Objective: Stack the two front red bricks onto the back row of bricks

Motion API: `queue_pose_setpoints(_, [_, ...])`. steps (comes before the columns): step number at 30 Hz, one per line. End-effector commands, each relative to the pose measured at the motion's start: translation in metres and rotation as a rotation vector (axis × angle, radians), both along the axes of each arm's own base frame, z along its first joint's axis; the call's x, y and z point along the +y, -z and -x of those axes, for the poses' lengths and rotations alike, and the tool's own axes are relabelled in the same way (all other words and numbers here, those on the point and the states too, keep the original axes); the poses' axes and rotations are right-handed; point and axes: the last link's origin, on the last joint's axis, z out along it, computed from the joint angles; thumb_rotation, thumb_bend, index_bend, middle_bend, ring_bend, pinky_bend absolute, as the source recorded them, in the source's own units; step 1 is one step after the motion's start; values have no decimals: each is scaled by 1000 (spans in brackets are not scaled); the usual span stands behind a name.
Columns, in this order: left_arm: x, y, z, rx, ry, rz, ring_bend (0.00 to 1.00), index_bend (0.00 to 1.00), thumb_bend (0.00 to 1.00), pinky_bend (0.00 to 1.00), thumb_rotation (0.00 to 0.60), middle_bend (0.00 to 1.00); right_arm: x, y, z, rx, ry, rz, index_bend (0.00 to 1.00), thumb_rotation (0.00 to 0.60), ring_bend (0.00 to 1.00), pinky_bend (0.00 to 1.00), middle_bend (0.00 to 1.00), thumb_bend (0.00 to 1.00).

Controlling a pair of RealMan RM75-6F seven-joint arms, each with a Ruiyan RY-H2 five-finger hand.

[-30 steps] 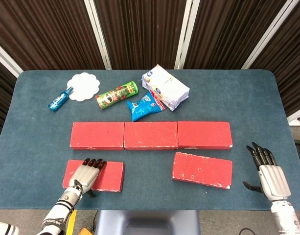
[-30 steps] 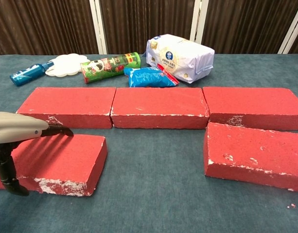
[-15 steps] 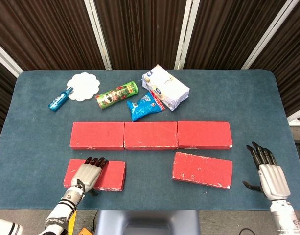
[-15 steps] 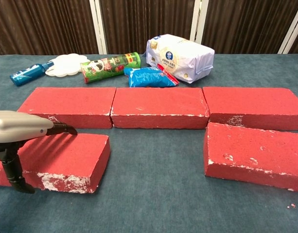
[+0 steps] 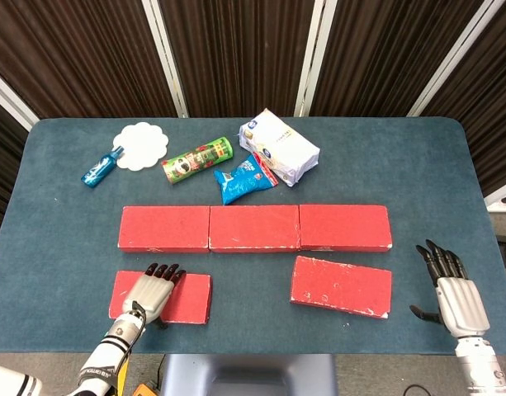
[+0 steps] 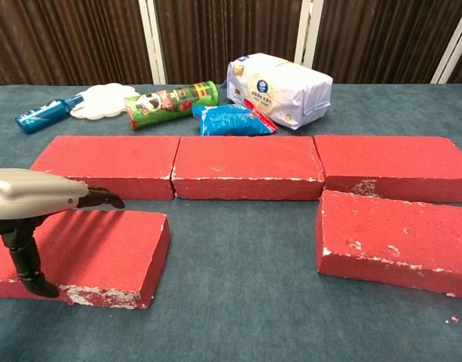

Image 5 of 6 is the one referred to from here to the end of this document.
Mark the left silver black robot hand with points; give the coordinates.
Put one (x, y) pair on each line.
(149, 295)

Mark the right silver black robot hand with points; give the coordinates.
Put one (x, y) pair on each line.
(463, 305)

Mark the red brick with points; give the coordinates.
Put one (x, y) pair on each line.
(190, 299)
(345, 227)
(253, 227)
(164, 229)
(341, 286)

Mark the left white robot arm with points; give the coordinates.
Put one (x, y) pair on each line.
(106, 354)

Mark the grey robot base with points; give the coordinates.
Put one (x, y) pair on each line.
(248, 375)

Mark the orange floor object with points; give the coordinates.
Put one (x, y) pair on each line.
(147, 390)

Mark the blue spray bottle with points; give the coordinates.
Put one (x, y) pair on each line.
(99, 169)

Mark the green chips can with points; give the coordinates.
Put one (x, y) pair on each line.
(197, 160)

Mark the blue snack bag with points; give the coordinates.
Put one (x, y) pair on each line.
(242, 181)

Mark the white flower-shaped coaster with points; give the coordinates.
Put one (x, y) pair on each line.
(145, 142)

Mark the brown ribbed divider panel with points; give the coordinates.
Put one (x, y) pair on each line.
(71, 53)
(496, 123)
(236, 53)
(380, 53)
(1, 165)

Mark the white tissue pack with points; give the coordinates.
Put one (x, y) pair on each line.
(279, 148)

